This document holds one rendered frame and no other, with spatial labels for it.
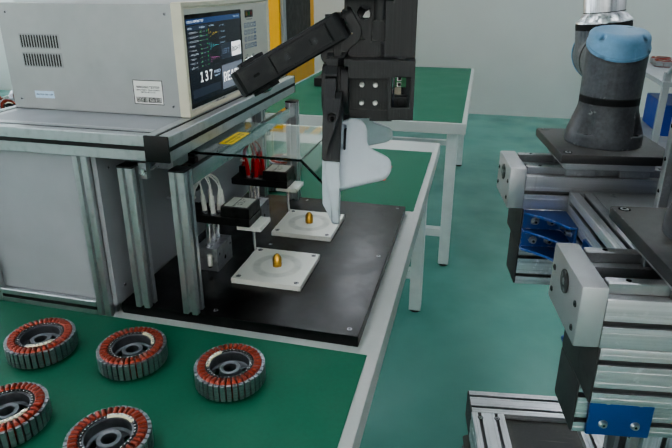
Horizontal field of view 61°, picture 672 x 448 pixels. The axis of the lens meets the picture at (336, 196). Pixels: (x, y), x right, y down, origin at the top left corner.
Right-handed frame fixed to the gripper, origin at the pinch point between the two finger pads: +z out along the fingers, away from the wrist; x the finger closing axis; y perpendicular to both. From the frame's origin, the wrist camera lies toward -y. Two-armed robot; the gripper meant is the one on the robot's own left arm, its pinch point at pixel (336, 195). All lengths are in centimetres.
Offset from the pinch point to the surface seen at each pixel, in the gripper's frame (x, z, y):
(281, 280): 48, 37, -16
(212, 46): 59, -8, -31
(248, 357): 22.4, 37.0, -16.7
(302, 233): 71, 37, -16
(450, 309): 169, 115, 33
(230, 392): 15.0, 38.0, -17.6
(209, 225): 54, 28, -33
